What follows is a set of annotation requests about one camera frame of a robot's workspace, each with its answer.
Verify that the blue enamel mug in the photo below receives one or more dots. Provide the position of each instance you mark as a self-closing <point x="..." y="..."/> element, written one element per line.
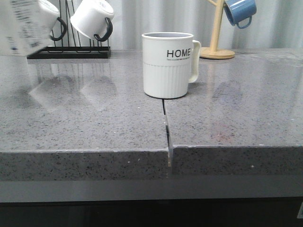
<point x="240" y="12"/>

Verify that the black wire mug rack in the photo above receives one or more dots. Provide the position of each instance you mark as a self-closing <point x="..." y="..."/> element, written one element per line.
<point x="73" y="45"/>

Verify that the left white enamel mug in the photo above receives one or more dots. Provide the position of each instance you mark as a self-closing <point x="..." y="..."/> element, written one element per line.
<point x="51" y="15"/>

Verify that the white milk carton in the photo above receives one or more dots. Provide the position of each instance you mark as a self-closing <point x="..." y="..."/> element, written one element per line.
<point x="22" y="28"/>

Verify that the right white enamel mug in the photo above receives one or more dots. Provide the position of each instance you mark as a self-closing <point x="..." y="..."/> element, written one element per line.
<point x="93" y="19"/>

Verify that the wooden mug tree stand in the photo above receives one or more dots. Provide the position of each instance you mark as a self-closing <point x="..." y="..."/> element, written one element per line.
<point x="213" y="52"/>

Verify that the white enamel mug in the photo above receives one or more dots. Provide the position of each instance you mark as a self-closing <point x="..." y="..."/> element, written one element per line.
<point x="93" y="19"/>
<point x="51" y="15"/>

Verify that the white ribbed HOME mug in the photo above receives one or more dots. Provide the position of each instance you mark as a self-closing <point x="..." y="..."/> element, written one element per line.
<point x="170" y="63"/>

